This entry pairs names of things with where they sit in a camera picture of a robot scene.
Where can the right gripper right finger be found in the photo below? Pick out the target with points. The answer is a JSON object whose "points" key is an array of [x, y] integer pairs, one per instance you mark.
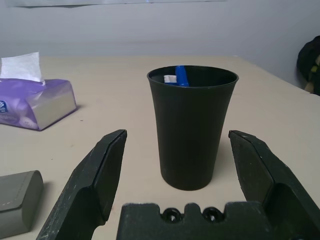
{"points": [[275, 180]]}

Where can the grey glasses case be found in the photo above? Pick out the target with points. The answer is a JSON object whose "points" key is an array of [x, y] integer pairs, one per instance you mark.
{"points": [[20, 200]]}

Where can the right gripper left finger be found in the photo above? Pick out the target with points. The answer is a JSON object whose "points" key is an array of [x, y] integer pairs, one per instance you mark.
{"points": [[85, 187]]}

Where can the black jacket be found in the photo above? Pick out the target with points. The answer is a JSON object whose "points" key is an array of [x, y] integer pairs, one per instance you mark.
{"points": [[310, 65]]}

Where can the white marker black cap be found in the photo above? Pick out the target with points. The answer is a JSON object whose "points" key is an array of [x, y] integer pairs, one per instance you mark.
{"points": [[170, 78]]}

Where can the purple tissue pack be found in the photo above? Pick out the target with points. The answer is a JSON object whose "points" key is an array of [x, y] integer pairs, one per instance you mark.
{"points": [[32, 105]]}

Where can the black plastic cup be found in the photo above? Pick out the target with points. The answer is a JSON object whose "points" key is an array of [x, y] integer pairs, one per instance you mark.
{"points": [[190, 137]]}

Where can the blue marker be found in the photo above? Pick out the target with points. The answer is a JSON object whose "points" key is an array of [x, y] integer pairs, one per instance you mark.
{"points": [[182, 76]]}

